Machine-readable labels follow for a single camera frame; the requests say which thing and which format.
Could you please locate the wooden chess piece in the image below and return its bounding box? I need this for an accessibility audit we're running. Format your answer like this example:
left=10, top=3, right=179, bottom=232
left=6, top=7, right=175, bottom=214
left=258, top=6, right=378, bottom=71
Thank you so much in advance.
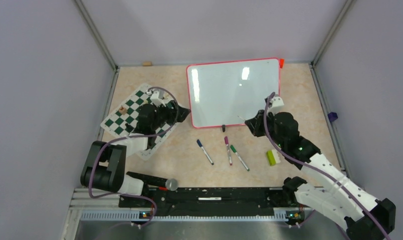
left=118, top=106, right=128, bottom=115

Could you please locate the orange block behind whiteboard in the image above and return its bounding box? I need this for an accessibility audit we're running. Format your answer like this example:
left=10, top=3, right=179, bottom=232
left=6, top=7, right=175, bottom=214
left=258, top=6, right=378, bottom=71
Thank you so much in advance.
left=279, top=58, right=285, bottom=69

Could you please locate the green white toy block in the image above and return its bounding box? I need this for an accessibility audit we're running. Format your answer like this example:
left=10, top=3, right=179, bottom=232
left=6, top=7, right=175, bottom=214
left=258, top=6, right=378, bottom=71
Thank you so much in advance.
left=266, top=149, right=281, bottom=167

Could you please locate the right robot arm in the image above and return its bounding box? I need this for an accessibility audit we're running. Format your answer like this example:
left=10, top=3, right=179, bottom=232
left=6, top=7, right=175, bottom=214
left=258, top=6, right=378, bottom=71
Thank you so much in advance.
left=244, top=110, right=396, bottom=240

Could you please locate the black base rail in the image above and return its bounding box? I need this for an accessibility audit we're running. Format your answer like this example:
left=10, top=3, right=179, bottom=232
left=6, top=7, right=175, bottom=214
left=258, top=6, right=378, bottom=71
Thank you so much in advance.
left=118, top=187, right=304, bottom=217

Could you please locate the green-capped marker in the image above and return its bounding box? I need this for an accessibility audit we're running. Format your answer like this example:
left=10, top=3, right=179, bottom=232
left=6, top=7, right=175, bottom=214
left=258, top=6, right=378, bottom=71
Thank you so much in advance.
left=230, top=145, right=250, bottom=172

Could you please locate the purple-capped marker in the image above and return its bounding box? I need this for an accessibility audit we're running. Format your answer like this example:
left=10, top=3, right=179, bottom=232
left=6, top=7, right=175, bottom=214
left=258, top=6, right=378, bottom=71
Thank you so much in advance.
left=224, top=136, right=233, bottom=166

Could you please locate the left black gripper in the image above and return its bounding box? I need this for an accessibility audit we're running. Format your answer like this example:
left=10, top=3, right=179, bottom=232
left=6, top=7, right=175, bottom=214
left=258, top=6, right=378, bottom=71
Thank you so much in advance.
left=151, top=100, right=191, bottom=131

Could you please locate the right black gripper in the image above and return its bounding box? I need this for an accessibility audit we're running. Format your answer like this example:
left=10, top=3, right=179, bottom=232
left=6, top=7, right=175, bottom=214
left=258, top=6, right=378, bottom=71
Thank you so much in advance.
left=246, top=108, right=286, bottom=148

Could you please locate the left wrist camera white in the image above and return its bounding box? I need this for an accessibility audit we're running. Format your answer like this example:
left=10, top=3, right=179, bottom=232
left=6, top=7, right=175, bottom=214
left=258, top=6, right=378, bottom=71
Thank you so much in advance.
left=150, top=90, right=166, bottom=107

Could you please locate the green white chessboard mat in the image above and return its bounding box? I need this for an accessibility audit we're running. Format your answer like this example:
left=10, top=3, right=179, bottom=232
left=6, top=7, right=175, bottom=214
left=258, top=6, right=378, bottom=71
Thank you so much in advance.
left=100, top=83, right=179, bottom=161

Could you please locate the purple clip on frame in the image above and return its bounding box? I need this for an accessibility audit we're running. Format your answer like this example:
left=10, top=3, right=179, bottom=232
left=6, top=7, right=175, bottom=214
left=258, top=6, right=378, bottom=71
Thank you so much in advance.
left=327, top=112, right=339, bottom=123

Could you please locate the blue-capped marker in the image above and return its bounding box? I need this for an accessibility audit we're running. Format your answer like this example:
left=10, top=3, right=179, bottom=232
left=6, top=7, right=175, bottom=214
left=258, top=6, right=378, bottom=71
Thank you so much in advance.
left=196, top=139, right=214, bottom=166

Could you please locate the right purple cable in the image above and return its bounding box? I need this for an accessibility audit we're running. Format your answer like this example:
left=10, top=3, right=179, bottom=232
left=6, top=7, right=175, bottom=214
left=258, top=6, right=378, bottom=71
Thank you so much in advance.
left=263, top=91, right=393, bottom=240

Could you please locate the wooden block at wall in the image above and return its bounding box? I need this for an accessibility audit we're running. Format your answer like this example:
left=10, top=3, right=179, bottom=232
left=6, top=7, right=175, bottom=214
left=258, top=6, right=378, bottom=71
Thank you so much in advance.
left=142, top=61, right=153, bottom=67

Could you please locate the pink-framed whiteboard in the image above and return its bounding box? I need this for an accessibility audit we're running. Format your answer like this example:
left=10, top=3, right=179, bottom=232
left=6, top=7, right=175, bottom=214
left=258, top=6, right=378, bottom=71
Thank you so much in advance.
left=185, top=57, right=282, bottom=129

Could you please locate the black microphone silver head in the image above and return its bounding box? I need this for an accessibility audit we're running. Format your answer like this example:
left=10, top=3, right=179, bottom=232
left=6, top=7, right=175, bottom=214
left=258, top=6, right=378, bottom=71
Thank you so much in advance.
left=126, top=171, right=179, bottom=191

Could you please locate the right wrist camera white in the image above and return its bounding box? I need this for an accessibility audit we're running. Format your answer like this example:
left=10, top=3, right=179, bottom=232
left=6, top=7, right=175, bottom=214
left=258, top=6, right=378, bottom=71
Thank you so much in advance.
left=268, top=96, right=285, bottom=115

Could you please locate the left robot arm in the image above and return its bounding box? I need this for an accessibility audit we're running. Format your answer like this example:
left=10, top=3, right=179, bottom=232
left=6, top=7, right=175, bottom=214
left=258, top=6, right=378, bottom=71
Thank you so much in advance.
left=80, top=100, right=191, bottom=207

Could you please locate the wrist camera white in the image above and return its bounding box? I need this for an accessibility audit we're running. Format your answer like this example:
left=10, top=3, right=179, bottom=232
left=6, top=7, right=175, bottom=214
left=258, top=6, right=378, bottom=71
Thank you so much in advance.
left=268, top=96, right=285, bottom=115
left=150, top=90, right=166, bottom=107

